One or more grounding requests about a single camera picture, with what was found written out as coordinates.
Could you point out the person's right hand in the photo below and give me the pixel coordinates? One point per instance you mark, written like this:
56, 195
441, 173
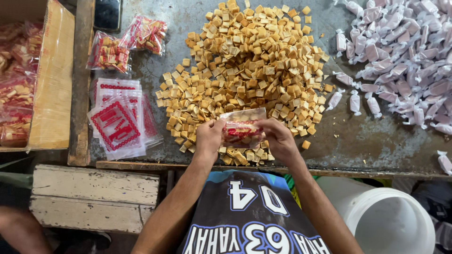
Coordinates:
282, 141

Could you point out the person's left hand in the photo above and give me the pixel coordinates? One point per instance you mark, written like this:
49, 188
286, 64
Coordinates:
208, 139

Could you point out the clear red-printed snack bag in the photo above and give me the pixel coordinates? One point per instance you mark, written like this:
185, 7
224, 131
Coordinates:
242, 128

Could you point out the heap of square crackers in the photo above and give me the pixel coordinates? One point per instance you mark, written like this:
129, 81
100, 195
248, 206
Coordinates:
247, 67

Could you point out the black printed jersey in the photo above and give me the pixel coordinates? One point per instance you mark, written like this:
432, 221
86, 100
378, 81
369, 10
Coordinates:
247, 218

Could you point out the stack of empty printed bags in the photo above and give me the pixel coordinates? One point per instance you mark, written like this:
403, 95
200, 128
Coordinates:
118, 121

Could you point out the filled red-printed cracker packet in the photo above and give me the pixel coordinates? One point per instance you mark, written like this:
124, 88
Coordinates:
144, 33
108, 53

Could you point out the white plastic bucket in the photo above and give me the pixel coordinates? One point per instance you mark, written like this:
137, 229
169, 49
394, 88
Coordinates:
381, 218

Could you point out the white worn wooden bench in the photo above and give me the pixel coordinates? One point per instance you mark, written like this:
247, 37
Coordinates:
93, 197

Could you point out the heap of white wrapped candies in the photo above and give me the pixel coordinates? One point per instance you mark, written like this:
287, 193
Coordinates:
399, 60

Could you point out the black phone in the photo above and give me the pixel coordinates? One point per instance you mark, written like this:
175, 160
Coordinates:
107, 14

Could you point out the single white wrapped candy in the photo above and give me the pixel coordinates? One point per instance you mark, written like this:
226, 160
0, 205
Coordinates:
445, 163

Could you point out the cardboard carton of filled packets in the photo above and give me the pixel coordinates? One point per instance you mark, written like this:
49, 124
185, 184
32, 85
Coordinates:
39, 74

